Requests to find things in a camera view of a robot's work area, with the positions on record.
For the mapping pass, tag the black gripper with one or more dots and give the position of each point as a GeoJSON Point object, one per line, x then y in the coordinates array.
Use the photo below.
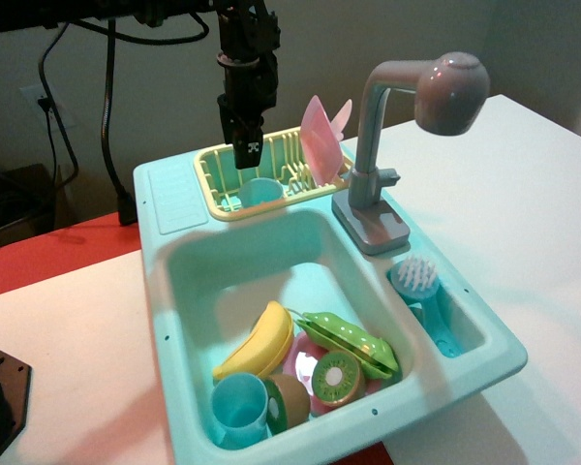
{"type": "Point", "coordinates": [248, 40]}

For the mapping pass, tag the teal cup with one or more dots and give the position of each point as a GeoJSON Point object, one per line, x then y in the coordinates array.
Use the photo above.
{"type": "Point", "coordinates": [260, 190]}
{"type": "Point", "coordinates": [239, 405]}

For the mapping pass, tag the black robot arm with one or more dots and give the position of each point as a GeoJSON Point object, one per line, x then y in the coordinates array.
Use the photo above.
{"type": "Point", "coordinates": [19, 15]}

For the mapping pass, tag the yellow dish drying rack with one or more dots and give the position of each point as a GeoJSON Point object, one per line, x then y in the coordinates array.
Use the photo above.
{"type": "Point", "coordinates": [282, 160]}

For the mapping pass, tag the pink plate in rack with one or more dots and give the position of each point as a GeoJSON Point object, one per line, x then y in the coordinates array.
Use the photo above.
{"type": "Point", "coordinates": [322, 152]}

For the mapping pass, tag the teal toy sink unit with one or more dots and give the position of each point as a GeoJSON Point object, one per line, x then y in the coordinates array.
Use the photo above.
{"type": "Point", "coordinates": [208, 281]}

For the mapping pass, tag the pink plate in sink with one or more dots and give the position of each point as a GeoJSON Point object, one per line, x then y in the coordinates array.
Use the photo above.
{"type": "Point", "coordinates": [300, 363]}

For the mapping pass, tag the teal cup in sink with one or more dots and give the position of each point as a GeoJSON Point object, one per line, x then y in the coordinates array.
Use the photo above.
{"type": "Point", "coordinates": [239, 405]}

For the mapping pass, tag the pink plate behind faucet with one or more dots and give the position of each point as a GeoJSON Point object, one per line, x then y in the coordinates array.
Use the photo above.
{"type": "Point", "coordinates": [341, 119]}

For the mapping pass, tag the grey toy faucet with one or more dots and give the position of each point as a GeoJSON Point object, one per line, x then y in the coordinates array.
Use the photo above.
{"type": "Point", "coordinates": [449, 93]}

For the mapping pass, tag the yellow toy banana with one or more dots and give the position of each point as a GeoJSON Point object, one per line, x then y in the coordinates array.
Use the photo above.
{"type": "Point", "coordinates": [262, 351]}

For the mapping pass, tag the teal dish brush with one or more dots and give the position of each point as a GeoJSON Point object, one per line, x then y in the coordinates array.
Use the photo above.
{"type": "Point", "coordinates": [416, 280]}

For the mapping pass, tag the toy kiwi half right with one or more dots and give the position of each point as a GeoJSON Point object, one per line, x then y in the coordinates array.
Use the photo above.
{"type": "Point", "coordinates": [338, 379]}

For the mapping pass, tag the toy kiwi half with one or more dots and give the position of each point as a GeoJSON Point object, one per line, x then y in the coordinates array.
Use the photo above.
{"type": "Point", "coordinates": [288, 403]}
{"type": "Point", "coordinates": [338, 379]}

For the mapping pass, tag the green toy pea pod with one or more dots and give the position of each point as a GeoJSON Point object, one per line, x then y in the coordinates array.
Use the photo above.
{"type": "Point", "coordinates": [331, 332]}

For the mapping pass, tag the toy kiwi half left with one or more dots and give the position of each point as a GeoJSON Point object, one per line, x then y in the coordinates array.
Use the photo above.
{"type": "Point", "coordinates": [288, 403]}

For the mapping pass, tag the white wall outlet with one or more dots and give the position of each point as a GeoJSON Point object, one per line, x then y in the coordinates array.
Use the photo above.
{"type": "Point", "coordinates": [37, 99]}

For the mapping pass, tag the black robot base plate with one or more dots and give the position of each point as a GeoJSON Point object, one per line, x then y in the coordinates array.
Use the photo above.
{"type": "Point", "coordinates": [15, 382]}

